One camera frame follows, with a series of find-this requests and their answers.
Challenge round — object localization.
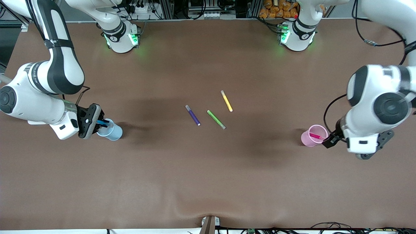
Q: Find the light blue plastic cup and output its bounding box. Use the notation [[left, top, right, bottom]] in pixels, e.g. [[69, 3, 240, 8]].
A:
[[96, 119, 123, 141]]

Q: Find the pink plastic cup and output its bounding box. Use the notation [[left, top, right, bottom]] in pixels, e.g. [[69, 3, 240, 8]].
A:
[[301, 125, 329, 147]]

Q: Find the purple marker pen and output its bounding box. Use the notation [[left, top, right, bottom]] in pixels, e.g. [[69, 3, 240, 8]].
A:
[[185, 105, 201, 126]]

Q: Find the yellow marker pen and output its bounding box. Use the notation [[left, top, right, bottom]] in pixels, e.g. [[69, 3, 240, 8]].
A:
[[220, 90, 233, 112]]

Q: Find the green marker pen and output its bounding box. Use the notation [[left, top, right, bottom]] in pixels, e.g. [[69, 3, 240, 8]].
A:
[[207, 110, 227, 130]]

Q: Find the white power strip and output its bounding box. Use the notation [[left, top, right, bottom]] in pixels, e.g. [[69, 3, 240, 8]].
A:
[[128, 0, 153, 13]]

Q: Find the orange snack packages pile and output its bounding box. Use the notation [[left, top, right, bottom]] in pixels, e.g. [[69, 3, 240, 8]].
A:
[[259, 0, 301, 19]]

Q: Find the white terminal block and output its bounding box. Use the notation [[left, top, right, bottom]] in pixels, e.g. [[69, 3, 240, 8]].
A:
[[188, 11, 235, 19]]

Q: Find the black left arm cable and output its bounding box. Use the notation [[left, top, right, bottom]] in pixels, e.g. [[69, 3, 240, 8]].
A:
[[324, 0, 416, 134]]

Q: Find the black looped cable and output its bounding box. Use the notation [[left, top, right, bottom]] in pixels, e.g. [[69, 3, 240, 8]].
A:
[[310, 222, 353, 230]]

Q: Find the long black cable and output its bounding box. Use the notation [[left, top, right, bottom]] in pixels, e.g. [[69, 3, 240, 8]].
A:
[[216, 227, 416, 234]]

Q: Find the upright aluminium frame post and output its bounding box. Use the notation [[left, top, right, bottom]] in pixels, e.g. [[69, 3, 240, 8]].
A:
[[249, 0, 262, 19], [162, 0, 175, 20]]

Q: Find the grey metal mount bracket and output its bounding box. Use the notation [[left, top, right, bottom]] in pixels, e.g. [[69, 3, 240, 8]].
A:
[[199, 215, 221, 234]]

